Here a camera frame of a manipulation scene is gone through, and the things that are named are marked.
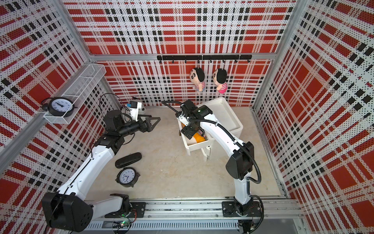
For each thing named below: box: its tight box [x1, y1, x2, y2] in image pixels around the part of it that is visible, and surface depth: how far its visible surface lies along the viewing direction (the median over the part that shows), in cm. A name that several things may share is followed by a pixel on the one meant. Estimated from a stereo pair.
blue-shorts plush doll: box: [189, 67, 206, 93], surface depth 95 cm
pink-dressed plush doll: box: [213, 67, 228, 94], surface depth 97 cm
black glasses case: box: [114, 152, 143, 169], surface depth 92 cm
